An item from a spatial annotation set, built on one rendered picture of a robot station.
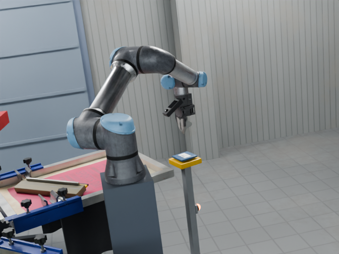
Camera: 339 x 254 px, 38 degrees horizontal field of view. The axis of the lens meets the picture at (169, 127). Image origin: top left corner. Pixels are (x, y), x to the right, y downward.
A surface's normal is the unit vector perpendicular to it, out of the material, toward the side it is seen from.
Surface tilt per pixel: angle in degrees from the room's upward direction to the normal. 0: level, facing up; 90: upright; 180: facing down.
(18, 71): 90
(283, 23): 90
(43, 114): 90
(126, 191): 90
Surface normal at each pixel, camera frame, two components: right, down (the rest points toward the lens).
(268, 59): 0.20, 0.26
